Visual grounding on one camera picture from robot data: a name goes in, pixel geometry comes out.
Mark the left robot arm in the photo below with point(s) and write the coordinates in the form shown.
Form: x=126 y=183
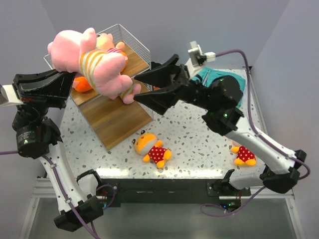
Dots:
x=38 y=137

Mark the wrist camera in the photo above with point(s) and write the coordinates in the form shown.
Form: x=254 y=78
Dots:
x=197 y=58
x=8 y=96

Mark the white wire wooden shelf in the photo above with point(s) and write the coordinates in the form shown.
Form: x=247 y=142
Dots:
x=111 y=119

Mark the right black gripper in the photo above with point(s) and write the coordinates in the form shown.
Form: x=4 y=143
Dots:
x=162 y=101

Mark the yellow frog plush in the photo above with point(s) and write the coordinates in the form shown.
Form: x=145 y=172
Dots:
x=244 y=157
x=151 y=148

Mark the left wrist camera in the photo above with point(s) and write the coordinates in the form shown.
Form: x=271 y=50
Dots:
x=8 y=96

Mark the black printed garment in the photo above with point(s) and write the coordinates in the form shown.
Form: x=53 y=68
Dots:
x=153 y=66

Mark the pink frog plush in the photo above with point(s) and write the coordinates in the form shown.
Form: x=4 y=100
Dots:
x=73 y=51
x=127 y=95

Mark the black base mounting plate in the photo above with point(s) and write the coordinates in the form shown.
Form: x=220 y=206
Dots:
x=169 y=191

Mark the aluminium frame rail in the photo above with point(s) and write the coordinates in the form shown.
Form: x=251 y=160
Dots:
x=279 y=175

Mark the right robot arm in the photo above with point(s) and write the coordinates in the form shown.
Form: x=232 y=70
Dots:
x=232 y=123

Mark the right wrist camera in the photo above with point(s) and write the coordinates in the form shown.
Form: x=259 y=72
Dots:
x=197 y=58

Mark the large black-haired boy plush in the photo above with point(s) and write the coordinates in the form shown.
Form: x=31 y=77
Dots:
x=105 y=43

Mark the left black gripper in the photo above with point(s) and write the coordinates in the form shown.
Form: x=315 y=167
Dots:
x=46 y=88

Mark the yellow frog plush right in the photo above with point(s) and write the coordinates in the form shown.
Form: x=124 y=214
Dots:
x=244 y=157

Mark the teal folded cloth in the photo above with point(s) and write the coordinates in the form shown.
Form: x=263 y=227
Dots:
x=221 y=74

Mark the yellow frog plush centre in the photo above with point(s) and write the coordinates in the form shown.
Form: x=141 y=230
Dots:
x=151 y=148

